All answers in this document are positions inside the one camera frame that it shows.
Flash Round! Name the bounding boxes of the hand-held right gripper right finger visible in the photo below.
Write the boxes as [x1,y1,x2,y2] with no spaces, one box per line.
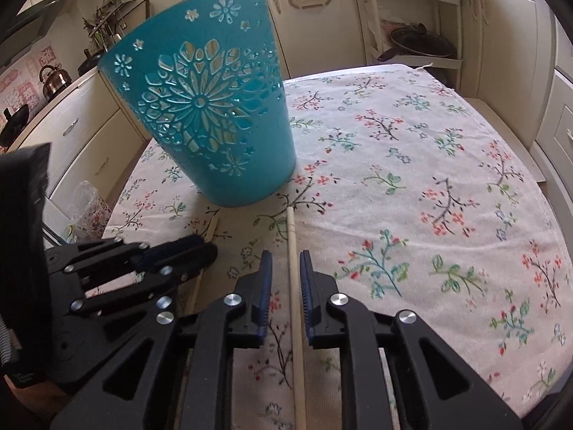
[299,250,524,430]

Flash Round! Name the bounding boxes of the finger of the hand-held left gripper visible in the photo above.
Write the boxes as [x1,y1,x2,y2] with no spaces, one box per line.
[67,257,211,323]
[45,234,218,278]

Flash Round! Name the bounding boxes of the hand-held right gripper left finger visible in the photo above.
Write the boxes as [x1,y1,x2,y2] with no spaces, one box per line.
[49,250,274,430]

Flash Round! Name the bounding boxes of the wooden chopstick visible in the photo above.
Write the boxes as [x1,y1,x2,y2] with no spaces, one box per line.
[183,216,221,316]
[286,207,309,430]

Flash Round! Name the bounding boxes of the teal cutout utensil holder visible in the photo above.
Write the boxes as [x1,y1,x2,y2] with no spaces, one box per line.
[97,0,297,209]

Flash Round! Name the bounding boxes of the floral plastic bag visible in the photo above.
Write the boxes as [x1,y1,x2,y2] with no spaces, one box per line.
[67,181,110,245]

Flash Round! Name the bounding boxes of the black wok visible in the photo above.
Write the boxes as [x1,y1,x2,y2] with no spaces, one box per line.
[0,104,30,146]

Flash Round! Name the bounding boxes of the cream drawer cabinet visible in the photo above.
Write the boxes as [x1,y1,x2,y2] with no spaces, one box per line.
[9,69,150,216]

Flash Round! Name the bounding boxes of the steel kettle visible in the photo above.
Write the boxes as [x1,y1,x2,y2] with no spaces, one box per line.
[38,65,72,99]

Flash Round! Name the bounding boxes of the floral tablecloth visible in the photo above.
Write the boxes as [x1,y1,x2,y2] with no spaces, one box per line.
[102,63,567,430]

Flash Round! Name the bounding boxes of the black cooking pot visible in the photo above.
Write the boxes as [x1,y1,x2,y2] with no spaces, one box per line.
[78,49,105,77]

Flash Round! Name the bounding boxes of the range hood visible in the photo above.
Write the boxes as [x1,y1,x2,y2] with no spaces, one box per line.
[0,0,72,68]

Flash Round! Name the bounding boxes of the cream sink base cabinets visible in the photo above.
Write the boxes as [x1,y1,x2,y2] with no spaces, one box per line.
[244,0,363,79]

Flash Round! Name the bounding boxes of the black lidded pan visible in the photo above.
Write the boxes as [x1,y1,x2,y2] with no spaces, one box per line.
[377,23,457,62]

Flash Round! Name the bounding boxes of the white kitchen trolley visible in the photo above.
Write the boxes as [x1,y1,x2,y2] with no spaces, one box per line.
[358,0,464,88]

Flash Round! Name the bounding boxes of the cream panelled base cabinets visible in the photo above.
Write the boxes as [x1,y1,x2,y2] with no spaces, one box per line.
[461,0,573,184]

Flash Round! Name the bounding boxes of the pink wall stickers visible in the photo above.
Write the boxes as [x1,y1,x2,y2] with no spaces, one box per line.
[0,45,59,113]

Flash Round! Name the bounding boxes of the wall utensil rack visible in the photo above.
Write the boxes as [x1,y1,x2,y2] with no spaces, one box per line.
[83,0,150,46]

